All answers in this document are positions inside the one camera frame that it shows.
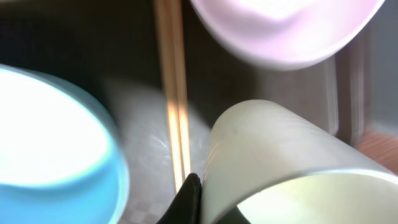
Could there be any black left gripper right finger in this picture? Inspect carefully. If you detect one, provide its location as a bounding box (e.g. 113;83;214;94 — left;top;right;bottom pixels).
217;206;251;224

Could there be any wooden chopstick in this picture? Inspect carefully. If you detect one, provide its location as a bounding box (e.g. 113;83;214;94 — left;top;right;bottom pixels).
169;0;191;178
154;0;183;192

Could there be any grey dishwasher rack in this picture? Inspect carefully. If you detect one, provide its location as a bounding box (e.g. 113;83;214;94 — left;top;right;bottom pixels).
369;0;397;136

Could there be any light blue bowl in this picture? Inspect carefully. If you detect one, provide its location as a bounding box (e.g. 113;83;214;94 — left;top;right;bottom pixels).
1;65;129;224

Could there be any pale green cup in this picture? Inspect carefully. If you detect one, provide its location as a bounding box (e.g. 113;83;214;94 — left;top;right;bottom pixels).
200;100;397;223

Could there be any pink white bowl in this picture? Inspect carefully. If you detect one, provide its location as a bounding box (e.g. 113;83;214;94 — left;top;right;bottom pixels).
191;0;384;71

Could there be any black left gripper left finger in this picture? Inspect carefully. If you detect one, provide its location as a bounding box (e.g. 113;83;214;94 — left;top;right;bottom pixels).
157;173;202;224

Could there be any dark brown serving tray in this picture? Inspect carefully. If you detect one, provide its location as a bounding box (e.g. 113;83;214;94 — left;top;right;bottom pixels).
1;1;361;223

